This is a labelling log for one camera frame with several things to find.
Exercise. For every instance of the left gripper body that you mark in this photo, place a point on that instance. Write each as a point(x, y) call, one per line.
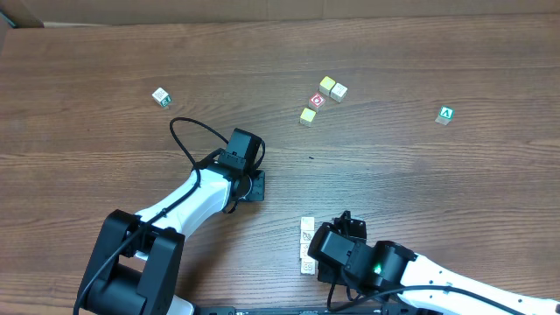
point(258, 187)

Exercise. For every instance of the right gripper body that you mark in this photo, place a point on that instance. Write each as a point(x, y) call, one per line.
point(351, 225)

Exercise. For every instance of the white block red side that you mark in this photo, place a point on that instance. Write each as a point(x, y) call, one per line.
point(306, 236)

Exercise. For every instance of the white block green edge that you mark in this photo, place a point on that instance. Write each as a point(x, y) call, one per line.
point(303, 252)

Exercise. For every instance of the white wooden number block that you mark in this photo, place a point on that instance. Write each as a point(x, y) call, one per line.
point(308, 266)

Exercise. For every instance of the yellow wooden block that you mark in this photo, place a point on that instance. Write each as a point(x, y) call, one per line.
point(307, 223)

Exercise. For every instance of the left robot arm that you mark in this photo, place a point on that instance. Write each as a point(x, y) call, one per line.
point(135, 262)

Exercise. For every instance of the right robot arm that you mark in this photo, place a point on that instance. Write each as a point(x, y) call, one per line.
point(390, 273)

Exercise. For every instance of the yellow block middle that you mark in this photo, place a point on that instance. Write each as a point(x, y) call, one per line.
point(307, 117)

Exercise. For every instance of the yellow block top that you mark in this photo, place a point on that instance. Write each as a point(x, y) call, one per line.
point(326, 85)

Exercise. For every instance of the white block beside yellow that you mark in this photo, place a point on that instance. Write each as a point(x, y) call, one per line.
point(338, 92)

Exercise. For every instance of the white block green side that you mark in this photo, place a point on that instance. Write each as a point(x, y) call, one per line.
point(161, 97)

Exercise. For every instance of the green letter block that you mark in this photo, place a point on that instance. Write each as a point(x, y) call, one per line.
point(445, 115)

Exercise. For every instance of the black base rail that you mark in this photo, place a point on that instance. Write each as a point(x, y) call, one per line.
point(306, 310)

